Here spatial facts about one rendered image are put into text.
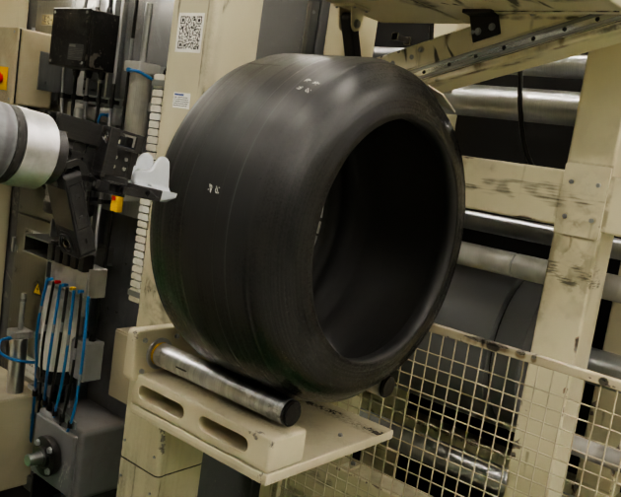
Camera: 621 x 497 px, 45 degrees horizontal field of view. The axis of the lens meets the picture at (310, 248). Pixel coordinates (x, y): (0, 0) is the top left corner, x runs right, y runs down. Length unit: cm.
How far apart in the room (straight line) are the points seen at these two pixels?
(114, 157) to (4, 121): 15
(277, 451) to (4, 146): 65
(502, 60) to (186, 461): 104
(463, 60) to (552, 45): 18
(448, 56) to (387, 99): 43
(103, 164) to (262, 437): 53
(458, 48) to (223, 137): 63
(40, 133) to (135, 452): 93
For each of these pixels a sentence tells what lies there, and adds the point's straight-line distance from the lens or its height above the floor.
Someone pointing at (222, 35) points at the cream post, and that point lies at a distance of 149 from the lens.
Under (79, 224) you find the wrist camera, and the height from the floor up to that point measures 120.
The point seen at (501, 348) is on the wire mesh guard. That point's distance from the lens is 154.
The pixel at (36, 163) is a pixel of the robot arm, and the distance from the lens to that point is 89.
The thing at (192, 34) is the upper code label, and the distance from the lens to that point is 151.
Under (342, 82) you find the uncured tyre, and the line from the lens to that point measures 116.
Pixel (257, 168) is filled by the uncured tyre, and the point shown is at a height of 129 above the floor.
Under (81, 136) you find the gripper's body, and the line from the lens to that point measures 95.
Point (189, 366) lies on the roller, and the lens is 138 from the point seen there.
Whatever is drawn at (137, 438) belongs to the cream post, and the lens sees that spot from 165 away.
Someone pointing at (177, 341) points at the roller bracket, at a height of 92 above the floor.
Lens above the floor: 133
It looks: 8 degrees down
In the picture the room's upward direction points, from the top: 8 degrees clockwise
